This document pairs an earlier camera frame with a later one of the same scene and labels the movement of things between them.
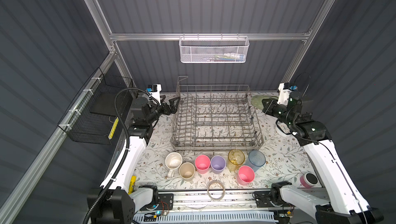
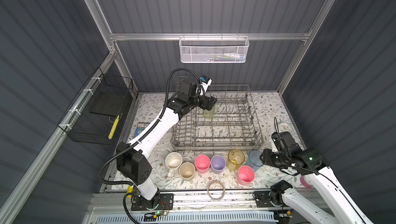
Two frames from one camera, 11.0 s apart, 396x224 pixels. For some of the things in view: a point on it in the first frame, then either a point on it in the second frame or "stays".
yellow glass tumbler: [236, 158] stays
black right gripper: [267, 107] → [264, 157]
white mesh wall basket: [214, 49] stays
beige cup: [187, 171] stays
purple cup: [217, 164] stays
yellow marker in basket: [111, 134] stays
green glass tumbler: [257, 100] → [209, 114]
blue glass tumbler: [256, 159] stays
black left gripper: [172, 110] → [210, 104]
